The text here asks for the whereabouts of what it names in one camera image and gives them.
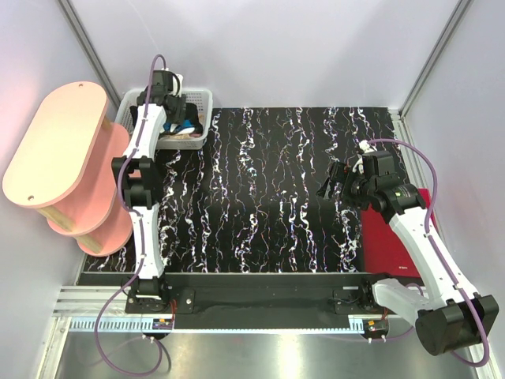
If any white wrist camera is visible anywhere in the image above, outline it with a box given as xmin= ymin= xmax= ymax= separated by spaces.
xmin=352 ymin=140 xmax=376 ymax=174
xmin=170 ymin=71 xmax=183 ymax=97

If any beige garment in basket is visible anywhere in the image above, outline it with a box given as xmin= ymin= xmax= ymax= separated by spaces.
xmin=159 ymin=133 xmax=202 ymax=141

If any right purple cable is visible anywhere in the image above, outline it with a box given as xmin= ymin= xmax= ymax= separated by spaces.
xmin=365 ymin=137 xmax=492 ymax=368

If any white plastic laundry basket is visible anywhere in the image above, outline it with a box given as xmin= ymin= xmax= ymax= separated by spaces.
xmin=114 ymin=88 xmax=215 ymax=152

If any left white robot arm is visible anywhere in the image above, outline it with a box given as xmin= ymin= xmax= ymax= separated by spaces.
xmin=111 ymin=69 xmax=185 ymax=313

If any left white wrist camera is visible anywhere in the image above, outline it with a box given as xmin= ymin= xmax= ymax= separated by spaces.
xmin=170 ymin=71 xmax=183 ymax=97

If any purple cable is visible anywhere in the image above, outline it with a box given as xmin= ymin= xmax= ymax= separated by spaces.
xmin=365 ymin=137 xmax=492 ymax=368
xmin=94 ymin=54 xmax=173 ymax=376

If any black t-shirt with daisy print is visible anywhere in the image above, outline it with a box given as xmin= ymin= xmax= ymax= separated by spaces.
xmin=129 ymin=101 xmax=206 ymax=137

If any black marbled table mat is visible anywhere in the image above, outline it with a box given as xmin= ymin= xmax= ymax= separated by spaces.
xmin=80 ymin=105 xmax=413 ymax=276

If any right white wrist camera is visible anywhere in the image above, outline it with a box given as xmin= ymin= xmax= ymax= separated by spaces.
xmin=352 ymin=140 xmax=376 ymax=174

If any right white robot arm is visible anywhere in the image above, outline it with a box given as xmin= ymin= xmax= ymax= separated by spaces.
xmin=317 ymin=151 xmax=499 ymax=367

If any folded red t-shirt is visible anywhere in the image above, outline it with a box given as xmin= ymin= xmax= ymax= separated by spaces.
xmin=361 ymin=205 xmax=421 ymax=279

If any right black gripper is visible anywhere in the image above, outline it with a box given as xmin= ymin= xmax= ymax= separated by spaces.
xmin=316 ymin=161 xmax=376 ymax=212

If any pink three-tier wooden shelf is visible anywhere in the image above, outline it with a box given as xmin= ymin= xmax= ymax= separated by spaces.
xmin=2 ymin=81 xmax=133 ymax=257

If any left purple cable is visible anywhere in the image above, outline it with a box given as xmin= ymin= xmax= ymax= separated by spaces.
xmin=94 ymin=54 xmax=173 ymax=376

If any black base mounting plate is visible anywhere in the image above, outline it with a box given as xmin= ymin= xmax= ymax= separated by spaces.
xmin=123 ymin=272 xmax=392 ymax=315

